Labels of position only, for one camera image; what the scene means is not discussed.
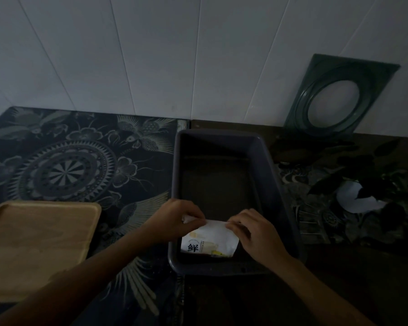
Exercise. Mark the light wooden tray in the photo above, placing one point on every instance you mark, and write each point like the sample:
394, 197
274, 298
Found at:
34, 247

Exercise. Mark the dark grey plastic bin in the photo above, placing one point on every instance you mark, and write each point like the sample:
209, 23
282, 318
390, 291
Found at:
224, 186

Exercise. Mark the dark green round-hole frame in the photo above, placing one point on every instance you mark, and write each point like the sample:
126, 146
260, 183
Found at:
340, 98

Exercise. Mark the dark patterned table mat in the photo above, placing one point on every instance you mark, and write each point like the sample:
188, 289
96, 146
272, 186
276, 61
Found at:
81, 166

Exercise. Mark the person's left forearm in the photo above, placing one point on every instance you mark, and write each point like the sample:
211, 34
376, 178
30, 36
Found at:
68, 285

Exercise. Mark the white printed food packet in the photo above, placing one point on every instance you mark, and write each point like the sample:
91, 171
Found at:
209, 239

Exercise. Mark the person's right forearm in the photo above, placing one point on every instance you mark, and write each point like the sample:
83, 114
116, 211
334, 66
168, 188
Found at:
319, 295

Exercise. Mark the person's left thumb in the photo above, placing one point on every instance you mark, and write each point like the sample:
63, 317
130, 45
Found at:
194, 224

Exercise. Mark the person's right thumb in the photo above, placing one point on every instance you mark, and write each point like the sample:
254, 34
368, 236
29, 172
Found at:
236, 228

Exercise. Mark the dark leafy plant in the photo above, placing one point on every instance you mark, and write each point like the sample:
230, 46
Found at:
363, 176

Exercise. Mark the person's right hand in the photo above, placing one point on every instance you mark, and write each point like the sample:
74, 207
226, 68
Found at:
261, 237

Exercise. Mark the person's left hand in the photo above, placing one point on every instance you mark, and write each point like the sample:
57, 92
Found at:
170, 222

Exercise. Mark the white torn paper piece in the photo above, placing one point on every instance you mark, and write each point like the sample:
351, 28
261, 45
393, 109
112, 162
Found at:
355, 200

